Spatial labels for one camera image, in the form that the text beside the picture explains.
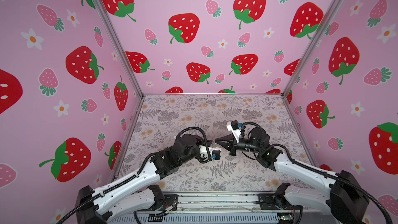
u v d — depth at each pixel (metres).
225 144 0.67
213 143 0.70
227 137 0.68
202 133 0.54
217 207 0.73
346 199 0.40
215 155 0.58
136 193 0.57
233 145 0.63
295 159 0.53
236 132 0.64
